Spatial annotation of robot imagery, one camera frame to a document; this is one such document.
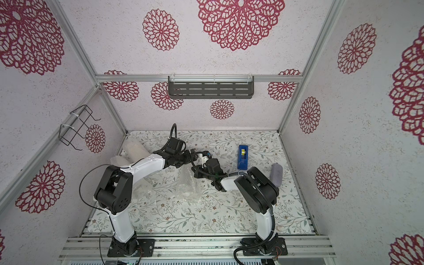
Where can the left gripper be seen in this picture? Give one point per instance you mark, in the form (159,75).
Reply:
(190,158)

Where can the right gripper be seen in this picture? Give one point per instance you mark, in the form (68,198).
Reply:
(199,173)

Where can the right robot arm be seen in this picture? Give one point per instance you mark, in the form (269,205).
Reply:
(257,190)

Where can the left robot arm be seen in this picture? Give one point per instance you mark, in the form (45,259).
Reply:
(114,193)

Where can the blue tape dispenser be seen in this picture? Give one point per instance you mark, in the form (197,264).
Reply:
(242,159)

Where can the grey slotted wall shelf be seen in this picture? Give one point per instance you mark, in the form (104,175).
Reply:
(214,87)

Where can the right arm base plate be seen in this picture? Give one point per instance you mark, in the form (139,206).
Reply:
(274,247)

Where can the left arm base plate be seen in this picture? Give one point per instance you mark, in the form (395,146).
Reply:
(133,248)

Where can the black wire wall rack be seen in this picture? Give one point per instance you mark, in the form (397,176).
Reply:
(79,118)

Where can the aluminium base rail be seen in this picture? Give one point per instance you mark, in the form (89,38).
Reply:
(218,249)

